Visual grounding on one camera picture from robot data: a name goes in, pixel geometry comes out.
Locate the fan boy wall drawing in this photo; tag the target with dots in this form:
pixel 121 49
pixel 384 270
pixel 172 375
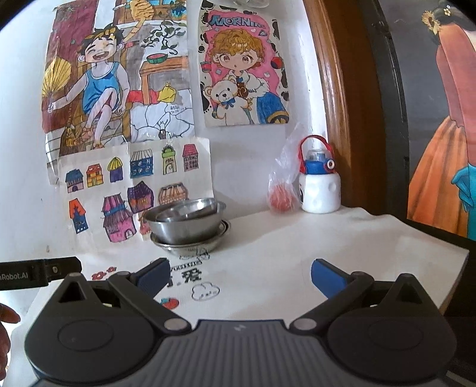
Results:
pixel 100 74

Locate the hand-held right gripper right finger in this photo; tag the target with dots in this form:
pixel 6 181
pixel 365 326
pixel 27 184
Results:
pixel 329 277

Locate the clear plastic bag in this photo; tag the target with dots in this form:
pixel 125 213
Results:
pixel 280 199

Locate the orange dress wall painting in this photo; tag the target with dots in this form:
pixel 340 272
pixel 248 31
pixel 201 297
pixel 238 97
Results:
pixel 446 149

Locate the small steel bowl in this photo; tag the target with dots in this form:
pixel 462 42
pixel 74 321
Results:
pixel 197 208

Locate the person's left hand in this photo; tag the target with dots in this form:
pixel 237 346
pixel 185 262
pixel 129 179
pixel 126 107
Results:
pixel 7 316

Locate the teddy bear wall drawing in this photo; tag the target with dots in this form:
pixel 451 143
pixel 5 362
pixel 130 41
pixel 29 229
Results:
pixel 241 74

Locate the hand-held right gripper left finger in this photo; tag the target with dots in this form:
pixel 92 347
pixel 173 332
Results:
pixel 154 277

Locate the cream printed duck cloth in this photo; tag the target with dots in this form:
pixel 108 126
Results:
pixel 260 256

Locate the brown wooden frame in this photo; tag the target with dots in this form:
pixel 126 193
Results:
pixel 346 93

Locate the coloured houses wall drawing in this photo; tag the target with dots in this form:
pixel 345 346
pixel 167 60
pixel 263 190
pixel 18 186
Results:
pixel 148 175

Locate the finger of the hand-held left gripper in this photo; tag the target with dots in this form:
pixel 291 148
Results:
pixel 65 267

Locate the white blue water bottle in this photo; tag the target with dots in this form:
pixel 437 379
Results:
pixel 319 193

